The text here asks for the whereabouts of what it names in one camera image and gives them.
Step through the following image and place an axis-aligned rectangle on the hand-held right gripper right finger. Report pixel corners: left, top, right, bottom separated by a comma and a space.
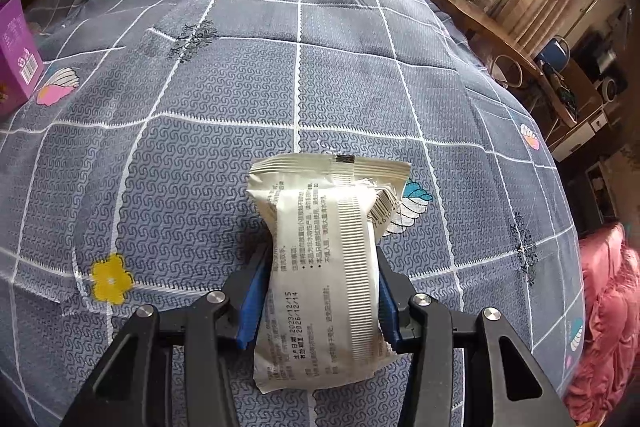
375, 247, 577, 427

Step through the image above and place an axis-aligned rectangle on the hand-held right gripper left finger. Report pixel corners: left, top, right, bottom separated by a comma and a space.
60, 247, 275, 427

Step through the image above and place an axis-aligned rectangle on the white wipes packet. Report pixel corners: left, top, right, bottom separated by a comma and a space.
247, 152, 414, 395

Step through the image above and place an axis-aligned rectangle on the bed with patterned quilt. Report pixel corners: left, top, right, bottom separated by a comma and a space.
0, 0, 587, 427

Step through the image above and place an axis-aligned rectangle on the pink quilt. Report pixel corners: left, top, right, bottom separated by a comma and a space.
564, 222, 640, 427

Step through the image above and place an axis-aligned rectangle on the wooden desk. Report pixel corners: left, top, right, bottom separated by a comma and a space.
414, 0, 545, 79

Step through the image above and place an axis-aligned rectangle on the blue chair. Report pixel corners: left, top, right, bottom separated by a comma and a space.
534, 36, 572, 71

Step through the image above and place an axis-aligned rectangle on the small white fan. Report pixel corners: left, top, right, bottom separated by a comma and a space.
600, 77, 627, 104

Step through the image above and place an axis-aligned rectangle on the purple cardboard box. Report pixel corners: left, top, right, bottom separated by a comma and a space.
0, 0, 44, 119

